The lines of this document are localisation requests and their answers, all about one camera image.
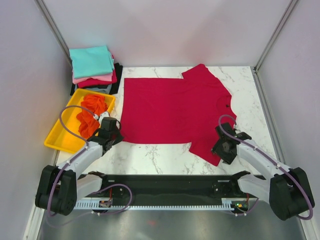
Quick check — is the yellow plastic tray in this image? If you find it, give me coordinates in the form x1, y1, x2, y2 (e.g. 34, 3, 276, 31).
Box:
44, 88, 116, 154

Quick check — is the crimson red t-shirt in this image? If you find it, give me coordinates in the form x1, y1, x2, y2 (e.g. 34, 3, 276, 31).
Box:
120, 64, 237, 166

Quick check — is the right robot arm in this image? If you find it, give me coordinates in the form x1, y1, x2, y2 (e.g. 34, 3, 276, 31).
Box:
211, 122, 315, 221

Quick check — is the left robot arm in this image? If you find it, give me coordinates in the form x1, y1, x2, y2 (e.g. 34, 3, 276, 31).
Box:
34, 117, 123, 216

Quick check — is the orange t-shirt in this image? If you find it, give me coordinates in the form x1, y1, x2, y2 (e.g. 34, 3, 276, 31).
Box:
76, 94, 108, 139

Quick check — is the folded grey-blue t-shirt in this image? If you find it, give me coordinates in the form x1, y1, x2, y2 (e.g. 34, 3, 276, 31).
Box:
86, 84, 112, 95

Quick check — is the folded black t-shirt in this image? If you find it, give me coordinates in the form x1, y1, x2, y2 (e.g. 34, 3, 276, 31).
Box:
70, 62, 123, 96

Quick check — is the folded red t-shirt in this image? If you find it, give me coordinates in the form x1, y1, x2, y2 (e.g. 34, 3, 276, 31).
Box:
75, 70, 117, 89

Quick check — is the folded pink t-shirt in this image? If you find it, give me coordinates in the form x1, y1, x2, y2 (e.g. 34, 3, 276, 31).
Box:
72, 73, 113, 84

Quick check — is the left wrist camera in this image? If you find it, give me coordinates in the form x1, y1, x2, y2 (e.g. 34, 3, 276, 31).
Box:
93, 111, 110, 124

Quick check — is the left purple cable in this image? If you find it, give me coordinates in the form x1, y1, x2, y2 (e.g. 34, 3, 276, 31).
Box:
46, 105, 123, 217

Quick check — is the white slotted cable duct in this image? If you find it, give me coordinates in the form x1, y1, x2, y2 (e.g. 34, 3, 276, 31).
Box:
74, 197, 243, 211

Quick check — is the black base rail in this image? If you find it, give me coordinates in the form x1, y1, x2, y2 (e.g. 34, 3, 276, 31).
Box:
102, 175, 247, 204

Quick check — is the right aluminium frame post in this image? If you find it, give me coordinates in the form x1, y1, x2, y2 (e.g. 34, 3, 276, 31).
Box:
253, 0, 300, 72

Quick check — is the aluminium frame post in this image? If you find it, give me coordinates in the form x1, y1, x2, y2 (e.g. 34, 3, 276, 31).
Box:
253, 0, 300, 72
34, 0, 72, 66

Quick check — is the left aluminium frame post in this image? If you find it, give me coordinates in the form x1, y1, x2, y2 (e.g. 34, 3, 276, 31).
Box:
34, 0, 72, 66

